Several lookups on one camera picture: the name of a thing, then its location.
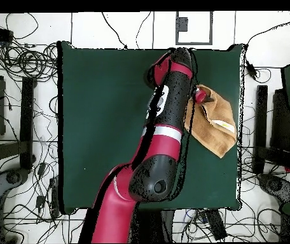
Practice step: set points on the grey chair base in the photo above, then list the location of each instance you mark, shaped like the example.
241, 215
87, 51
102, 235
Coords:
12, 178
277, 185

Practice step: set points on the dark green table cloth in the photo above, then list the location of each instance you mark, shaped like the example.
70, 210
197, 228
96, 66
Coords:
96, 127

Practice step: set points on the tan terry towel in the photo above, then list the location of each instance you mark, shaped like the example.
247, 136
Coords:
216, 127

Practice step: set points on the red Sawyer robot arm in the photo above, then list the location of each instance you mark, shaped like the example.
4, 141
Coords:
170, 106

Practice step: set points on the black power adapter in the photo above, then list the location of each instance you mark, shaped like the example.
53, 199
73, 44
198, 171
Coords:
251, 70

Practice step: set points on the black metal stand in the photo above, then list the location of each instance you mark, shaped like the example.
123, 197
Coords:
260, 114
26, 114

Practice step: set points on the small grey box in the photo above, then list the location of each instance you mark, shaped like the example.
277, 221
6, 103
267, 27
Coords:
182, 24

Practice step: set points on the grey rectangular floor frame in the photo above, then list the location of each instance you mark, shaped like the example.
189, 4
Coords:
193, 43

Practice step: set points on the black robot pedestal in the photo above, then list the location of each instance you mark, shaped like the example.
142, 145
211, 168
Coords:
152, 226

